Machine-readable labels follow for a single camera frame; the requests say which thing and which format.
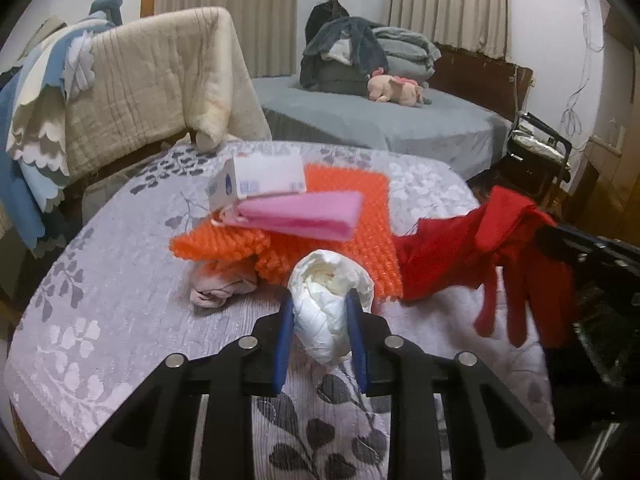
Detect bed with grey sheet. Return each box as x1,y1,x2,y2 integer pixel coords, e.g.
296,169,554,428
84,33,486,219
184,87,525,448
252,75,513,181

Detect pink plush toy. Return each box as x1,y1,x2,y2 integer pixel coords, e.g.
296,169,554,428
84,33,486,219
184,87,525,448
367,74,433,108

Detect orange mesh mat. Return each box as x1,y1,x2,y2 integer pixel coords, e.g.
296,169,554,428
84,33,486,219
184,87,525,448
169,162,405,303

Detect cream quilt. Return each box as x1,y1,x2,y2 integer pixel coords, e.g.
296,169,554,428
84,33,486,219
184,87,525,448
62,6,273,178

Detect wooden headboard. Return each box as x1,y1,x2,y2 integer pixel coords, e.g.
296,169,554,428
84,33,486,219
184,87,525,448
432,42,533,121

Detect black folding chair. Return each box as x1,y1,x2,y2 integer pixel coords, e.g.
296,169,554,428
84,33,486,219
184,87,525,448
500,112,573,211

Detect beige pleated curtain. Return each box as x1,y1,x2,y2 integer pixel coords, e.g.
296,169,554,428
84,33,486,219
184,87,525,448
389,0,511,61
155,0,301,78

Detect patterned seat cushion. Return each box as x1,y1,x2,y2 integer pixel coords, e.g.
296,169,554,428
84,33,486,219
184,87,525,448
512,130,566,161

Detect blue cream scalloped blanket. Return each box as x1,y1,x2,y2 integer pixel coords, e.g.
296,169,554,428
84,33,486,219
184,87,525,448
0,0,123,258

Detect white cloth bundle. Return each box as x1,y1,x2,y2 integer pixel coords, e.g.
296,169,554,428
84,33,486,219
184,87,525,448
288,250,375,367

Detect hanging wall cables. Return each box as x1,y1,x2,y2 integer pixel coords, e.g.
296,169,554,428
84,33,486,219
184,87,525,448
560,0,608,141

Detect wooden chair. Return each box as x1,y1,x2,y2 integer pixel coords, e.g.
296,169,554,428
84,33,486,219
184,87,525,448
60,127,201,226

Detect pink folded cloth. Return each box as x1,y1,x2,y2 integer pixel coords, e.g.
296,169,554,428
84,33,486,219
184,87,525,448
220,191,365,240

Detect folded grey blankets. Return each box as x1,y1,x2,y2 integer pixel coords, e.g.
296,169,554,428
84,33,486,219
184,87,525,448
372,26,442,86

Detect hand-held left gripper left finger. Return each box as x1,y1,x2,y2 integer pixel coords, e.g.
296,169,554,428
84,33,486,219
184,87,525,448
61,291,296,480

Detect pale pink sock bundle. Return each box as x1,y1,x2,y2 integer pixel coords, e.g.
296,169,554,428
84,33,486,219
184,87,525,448
190,259,258,310

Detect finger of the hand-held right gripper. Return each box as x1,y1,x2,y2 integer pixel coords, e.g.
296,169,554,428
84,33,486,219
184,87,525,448
565,255,640,308
537,224,640,263

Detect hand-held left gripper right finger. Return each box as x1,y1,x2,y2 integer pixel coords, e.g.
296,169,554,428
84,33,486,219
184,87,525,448
346,291,583,480

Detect wooden wardrobe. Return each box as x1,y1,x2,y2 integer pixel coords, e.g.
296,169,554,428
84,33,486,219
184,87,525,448
565,10,640,241

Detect dark grey fleece jacket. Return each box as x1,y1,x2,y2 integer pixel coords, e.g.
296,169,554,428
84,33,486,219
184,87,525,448
300,16,388,95

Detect white cardboard box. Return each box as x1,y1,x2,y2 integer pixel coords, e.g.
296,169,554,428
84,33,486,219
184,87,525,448
206,152,307,211

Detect grey floral tablecloth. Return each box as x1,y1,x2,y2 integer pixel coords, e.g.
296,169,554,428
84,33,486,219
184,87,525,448
2,140,556,480

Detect red garment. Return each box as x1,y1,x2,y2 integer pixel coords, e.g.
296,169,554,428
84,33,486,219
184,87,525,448
395,186,576,348

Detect bin with black bag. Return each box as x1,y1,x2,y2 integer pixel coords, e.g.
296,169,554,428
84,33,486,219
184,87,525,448
545,280,640,441

